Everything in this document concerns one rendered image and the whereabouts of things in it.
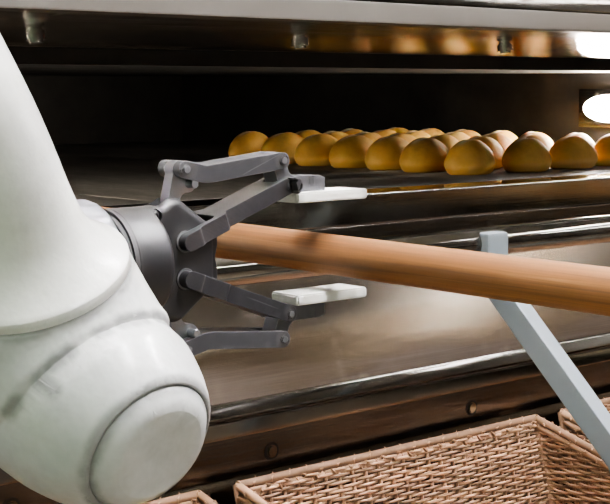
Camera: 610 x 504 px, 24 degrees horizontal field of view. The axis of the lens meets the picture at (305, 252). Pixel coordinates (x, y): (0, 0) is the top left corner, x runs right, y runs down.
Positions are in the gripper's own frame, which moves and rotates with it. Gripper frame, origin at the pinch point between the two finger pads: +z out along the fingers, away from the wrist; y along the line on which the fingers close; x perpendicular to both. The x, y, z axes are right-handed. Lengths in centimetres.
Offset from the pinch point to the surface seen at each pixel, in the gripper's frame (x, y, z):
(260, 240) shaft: -6.0, 0.1, -1.3
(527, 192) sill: -53, 3, 88
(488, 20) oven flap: -38, -20, 62
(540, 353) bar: -8.7, 13.9, 36.1
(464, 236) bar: -16.1, 3.0, 33.3
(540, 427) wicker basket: -48, 36, 86
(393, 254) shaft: 8.2, 0.0, -1.1
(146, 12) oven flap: -38.3, -18.9, 11.4
